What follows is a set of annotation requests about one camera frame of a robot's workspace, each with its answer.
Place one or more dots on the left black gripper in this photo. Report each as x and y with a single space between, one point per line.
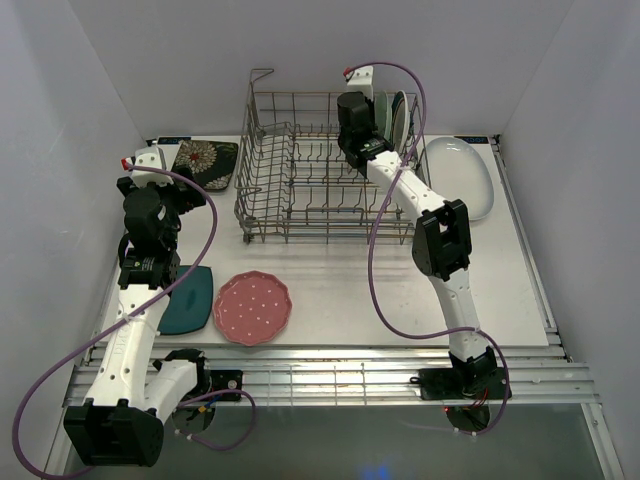
187 198

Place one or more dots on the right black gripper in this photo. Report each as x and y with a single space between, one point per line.
371 112

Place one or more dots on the green floral plate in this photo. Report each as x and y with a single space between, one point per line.
383 114

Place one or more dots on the green red rimmed white plate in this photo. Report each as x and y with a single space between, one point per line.
400 120

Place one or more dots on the pink dotted scalloped plate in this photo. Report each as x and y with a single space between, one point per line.
252 308

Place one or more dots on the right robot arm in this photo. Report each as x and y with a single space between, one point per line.
441 247

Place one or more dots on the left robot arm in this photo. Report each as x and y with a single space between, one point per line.
122 417

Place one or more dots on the black floral square plate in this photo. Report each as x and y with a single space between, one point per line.
211 163

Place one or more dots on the white oval plate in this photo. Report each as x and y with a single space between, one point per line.
455 170

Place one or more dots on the dark teal plate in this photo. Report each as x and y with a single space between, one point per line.
190 304

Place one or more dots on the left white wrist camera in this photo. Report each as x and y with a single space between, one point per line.
149 157

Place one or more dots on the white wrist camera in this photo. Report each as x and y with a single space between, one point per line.
149 157
360 80

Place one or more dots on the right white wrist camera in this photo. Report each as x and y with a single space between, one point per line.
360 80

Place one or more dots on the grey wire dish rack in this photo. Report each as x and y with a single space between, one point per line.
293 183

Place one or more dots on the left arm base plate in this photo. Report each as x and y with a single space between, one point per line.
226 380

